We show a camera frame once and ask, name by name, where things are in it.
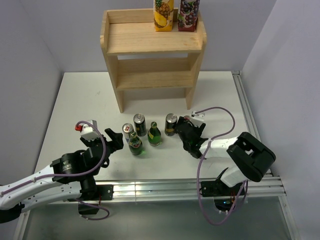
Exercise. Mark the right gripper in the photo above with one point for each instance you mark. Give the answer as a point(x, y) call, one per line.
point(199, 130)

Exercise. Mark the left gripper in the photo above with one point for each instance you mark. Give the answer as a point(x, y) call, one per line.
point(116, 142)

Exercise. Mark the perrier lychee green bottle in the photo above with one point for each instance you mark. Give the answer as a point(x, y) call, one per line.
point(135, 144)

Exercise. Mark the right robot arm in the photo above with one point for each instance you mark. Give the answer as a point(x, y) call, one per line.
point(251, 157)

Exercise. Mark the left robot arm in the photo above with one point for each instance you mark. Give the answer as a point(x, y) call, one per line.
point(70, 178)

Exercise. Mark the wooden two-tier shelf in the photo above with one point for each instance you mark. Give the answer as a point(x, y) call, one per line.
point(137, 57)

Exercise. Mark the black yellow can right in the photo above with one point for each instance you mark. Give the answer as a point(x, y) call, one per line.
point(170, 124)

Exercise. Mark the black yellow can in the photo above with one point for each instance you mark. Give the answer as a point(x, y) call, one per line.
point(170, 124)
point(140, 124)

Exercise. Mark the black yellow can left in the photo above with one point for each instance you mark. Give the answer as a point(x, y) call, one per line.
point(140, 124)

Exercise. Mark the green bottle yellow label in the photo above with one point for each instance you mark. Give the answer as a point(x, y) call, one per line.
point(154, 134)

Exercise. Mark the grape juice carton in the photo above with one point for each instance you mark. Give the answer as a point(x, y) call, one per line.
point(187, 16)

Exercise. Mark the pineapple juice carton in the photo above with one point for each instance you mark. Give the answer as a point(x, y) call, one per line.
point(163, 14)

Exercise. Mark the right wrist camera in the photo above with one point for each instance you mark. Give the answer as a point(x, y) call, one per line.
point(194, 117)

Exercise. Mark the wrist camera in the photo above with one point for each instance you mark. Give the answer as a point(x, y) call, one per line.
point(87, 132)
point(194, 117)

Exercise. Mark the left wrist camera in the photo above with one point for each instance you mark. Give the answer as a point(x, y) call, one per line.
point(87, 132)

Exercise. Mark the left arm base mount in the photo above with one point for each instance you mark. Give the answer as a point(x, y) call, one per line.
point(90, 205)

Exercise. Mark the aluminium rail frame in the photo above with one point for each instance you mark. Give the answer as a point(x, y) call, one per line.
point(154, 194)

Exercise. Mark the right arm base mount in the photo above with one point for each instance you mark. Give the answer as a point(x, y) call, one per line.
point(223, 195)

